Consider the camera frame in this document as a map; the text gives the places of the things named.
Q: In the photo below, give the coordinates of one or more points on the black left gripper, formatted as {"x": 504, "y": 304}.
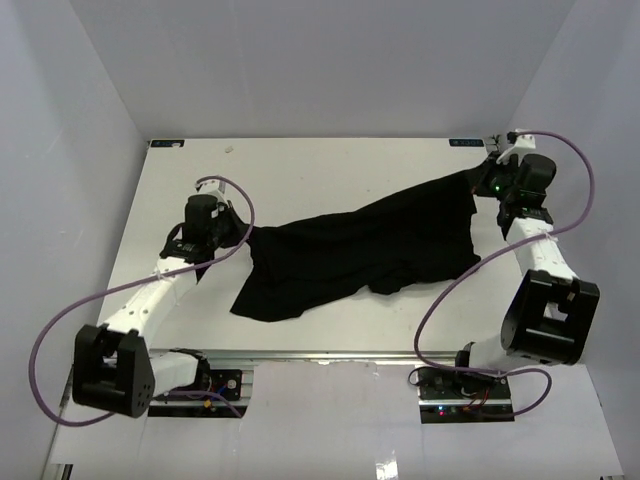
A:
{"x": 232, "y": 226}

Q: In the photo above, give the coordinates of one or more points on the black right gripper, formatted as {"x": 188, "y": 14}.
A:
{"x": 482, "y": 177}

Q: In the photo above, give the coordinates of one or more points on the black t-shirt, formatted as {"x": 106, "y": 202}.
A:
{"x": 419, "y": 235}

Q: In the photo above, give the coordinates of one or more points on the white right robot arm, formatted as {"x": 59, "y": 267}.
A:
{"x": 550, "y": 316}

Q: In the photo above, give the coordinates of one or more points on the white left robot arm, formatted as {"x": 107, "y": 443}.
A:
{"x": 113, "y": 369}

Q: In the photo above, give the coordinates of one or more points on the right black table label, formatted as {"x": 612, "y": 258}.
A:
{"x": 466, "y": 143}

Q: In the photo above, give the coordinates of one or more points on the black table label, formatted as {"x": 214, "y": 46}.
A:
{"x": 167, "y": 143}
{"x": 466, "y": 143}

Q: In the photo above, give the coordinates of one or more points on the left black table label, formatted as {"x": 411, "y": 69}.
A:
{"x": 167, "y": 143}

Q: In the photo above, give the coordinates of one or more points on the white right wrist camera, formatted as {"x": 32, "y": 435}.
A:
{"x": 522, "y": 142}

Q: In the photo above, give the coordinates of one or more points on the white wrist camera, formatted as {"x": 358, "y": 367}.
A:
{"x": 211, "y": 186}
{"x": 522, "y": 142}

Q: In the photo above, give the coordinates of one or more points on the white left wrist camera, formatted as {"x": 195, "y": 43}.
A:
{"x": 211, "y": 186}

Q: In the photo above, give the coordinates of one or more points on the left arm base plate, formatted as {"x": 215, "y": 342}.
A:
{"x": 218, "y": 392}

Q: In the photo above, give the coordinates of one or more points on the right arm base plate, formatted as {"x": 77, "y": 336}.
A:
{"x": 450, "y": 397}

